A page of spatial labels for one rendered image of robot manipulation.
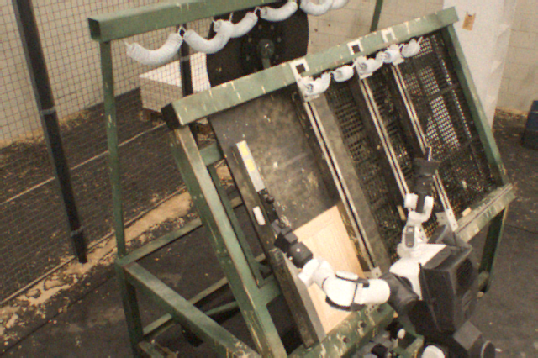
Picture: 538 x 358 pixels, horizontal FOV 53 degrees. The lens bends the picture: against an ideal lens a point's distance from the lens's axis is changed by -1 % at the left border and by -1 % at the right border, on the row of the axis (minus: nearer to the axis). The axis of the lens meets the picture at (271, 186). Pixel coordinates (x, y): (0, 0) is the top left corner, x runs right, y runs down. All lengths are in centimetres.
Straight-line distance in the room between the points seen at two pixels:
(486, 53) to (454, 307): 417
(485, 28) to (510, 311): 297
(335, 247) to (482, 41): 385
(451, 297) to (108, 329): 254
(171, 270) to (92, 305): 65
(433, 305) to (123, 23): 173
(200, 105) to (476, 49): 429
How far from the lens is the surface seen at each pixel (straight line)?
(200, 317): 282
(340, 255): 265
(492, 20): 601
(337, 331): 258
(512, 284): 452
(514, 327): 416
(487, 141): 381
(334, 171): 263
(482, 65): 613
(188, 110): 216
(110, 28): 247
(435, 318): 231
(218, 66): 295
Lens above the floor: 272
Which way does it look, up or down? 30 degrees down
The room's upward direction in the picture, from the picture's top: 1 degrees counter-clockwise
